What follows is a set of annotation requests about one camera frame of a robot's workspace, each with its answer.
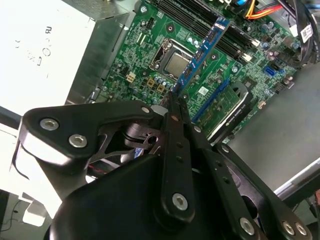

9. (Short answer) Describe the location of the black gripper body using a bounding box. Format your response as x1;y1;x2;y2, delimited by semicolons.
48;153;242;240

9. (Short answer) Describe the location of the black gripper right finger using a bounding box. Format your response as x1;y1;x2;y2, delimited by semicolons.
177;97;313;240

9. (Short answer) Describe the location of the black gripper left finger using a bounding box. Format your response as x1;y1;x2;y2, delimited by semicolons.
18;92;197;223

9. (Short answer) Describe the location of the blue RAM stick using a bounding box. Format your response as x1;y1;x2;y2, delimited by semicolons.
170;16;231;94

